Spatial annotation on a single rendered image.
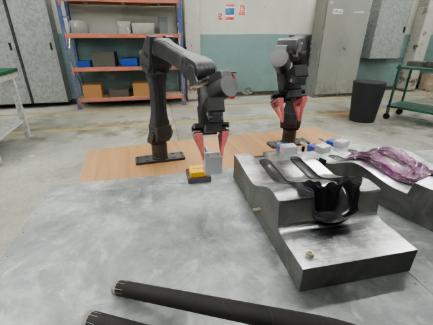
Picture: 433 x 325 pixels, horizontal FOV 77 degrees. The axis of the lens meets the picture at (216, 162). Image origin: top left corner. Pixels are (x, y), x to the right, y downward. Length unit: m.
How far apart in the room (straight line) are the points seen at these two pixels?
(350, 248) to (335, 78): 6.31
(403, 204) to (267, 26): 5.89
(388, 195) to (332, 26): 5.88
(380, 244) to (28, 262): 0.77
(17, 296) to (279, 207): 0.56
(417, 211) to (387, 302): 0.33
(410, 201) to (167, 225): 0.66
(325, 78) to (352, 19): 1.22
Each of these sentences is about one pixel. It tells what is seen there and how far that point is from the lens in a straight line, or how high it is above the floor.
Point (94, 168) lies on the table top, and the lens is 1.15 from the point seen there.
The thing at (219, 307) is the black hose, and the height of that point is 0.88.
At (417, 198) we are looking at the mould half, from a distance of 0.90.
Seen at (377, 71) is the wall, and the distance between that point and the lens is 8.17.
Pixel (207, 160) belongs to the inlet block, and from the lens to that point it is 0.76.
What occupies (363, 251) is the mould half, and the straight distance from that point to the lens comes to 0.66.
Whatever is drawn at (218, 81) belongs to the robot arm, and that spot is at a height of 1.16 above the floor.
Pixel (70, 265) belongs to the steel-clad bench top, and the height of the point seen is 0.80.
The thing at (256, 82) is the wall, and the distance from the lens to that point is 6.57.
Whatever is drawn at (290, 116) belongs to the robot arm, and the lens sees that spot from 1.25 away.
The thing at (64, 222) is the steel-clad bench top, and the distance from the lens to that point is 0.87.
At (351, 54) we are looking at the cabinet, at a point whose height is 0.91.
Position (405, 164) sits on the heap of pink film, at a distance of 1.06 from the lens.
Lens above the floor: 1.26
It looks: 25 degrees down
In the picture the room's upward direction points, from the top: straight up
